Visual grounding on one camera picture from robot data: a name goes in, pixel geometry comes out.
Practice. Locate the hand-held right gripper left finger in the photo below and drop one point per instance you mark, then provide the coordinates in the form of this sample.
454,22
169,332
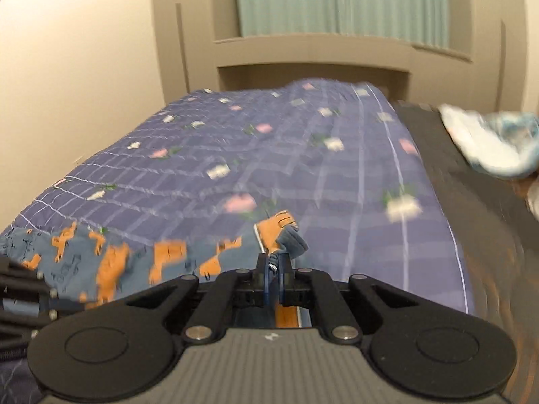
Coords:
266,280

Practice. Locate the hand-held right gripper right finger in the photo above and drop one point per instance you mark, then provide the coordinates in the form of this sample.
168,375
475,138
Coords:
283,280

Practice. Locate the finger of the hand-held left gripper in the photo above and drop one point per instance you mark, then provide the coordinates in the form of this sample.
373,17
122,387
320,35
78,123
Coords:
25,317
25,280

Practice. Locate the blue pants with orange cars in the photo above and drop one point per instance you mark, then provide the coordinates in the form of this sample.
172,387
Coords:
126,261

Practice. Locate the purple checked floral blanket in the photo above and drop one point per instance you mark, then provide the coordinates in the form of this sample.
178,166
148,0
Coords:
273,155

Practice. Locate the dark grey quilted bed sheet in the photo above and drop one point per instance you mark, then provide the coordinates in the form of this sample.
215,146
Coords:
488,235

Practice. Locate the beige built-in cabinet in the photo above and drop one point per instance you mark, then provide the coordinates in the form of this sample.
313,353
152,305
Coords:
311,57

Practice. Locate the light blue white towel blanket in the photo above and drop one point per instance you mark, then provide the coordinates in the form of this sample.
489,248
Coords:
488,143

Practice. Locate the white pillow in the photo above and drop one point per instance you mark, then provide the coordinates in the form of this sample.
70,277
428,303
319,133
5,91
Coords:
534,204

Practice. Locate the pale green curtain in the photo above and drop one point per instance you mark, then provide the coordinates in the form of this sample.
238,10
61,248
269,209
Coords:
341,0

